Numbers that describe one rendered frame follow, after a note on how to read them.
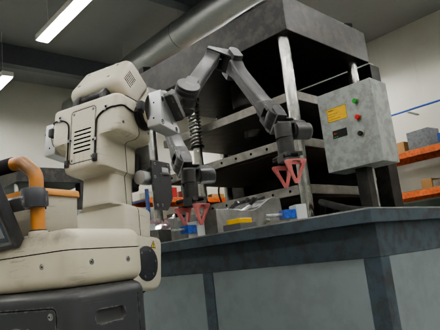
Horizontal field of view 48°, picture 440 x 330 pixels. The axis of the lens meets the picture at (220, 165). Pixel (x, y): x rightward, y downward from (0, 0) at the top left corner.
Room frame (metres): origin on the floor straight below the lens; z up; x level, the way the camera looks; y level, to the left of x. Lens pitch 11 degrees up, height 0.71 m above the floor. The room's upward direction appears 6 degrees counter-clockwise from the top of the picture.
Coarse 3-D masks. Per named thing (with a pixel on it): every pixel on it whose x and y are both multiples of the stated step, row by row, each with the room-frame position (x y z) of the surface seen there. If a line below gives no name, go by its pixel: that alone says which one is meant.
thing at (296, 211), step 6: (300, 204) 1.54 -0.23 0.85; (282, 210) 1.54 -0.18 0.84; (288, 210) 1.53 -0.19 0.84; (294, 210) 1.54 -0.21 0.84; (300, 210) 1.54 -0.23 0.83; (306, 210) 1.55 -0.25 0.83; (270, 216) 1.53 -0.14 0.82; (276, 216) 1.54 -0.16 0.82; (282, 216) 1.55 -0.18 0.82; (288, 216) 1.53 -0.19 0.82; (294, 216) 1.54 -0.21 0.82; (300, 216) 1.54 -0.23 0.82; (306, 216) 1.55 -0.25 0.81
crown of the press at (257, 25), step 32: (288, 0) 2.35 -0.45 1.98; (224, 32) 2.60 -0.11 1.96; (256, 32) 2.45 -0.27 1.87; (288, 32) 2.35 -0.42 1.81; (320, 32) 2.54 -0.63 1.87; (352, 32) 2.81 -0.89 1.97; (160, 64) 3.01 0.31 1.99; (192, 64) 2.80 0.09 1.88; (256, 64) 2.73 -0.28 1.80; (320, 64) 2.85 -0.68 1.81; (224, 96) 3.24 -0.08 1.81
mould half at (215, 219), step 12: (240, 204) 2.08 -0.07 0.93; (264, 204) 1.94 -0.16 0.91; (276, 204) 2.00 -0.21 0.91; (192, 216) 1.84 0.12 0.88; (216, 216) 1.75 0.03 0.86; (228, 216) 1.79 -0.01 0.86; (240, 216) 1.84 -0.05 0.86; (252, 216) 1.89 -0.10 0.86; (264, 216) 1.94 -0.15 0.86; (216, 228) 1.75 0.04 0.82
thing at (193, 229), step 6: (192, 222) 1.75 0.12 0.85; (198, 222) 1.74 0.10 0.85; (180, 228) 1.73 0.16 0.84; (186, 228) 1.71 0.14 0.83; (192, 228) 1.72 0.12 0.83; (198, 228) 1.74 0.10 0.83; (204, 228) 1.76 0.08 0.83; (192, 234) 1.75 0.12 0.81; (198, 234) 1.74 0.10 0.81; (204, 234) 1.76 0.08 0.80
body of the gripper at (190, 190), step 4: (184, 184) 1.75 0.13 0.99; (188, 184) 1.73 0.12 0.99; (192, 184) 1.73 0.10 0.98; (196, 184) 1.75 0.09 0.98; (184, 188) 1.74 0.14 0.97; (188, 188) 1.73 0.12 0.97; (192, 188) 1.73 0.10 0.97; (196, 188) 1.74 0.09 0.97; (184, 192) 1.74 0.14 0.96; (188, 192) 1.73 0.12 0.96; (192, 192) 1.73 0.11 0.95; (196, 192) 1.74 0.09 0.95; (184, 196) 1.74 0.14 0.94; (188, 196) 1.73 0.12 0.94; (192, 196) 1.70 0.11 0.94; (196, 196) 1.71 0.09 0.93; (200, 196) 1.72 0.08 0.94; (204, 196) 1.74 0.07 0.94; (180, 200) 1.75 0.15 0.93; (200, 200) 1.75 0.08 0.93; (176, 204) 1.77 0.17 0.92
